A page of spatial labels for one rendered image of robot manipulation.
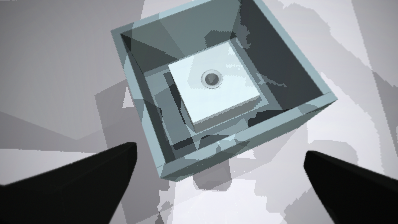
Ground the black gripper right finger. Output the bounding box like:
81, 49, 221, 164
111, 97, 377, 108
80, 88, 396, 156
304, 150, 398, 224

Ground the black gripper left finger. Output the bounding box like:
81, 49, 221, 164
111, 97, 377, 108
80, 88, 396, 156
0, 142, 137, 224

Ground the white square plate with hole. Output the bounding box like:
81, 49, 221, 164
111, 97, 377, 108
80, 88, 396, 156
168, 42, 260, 133

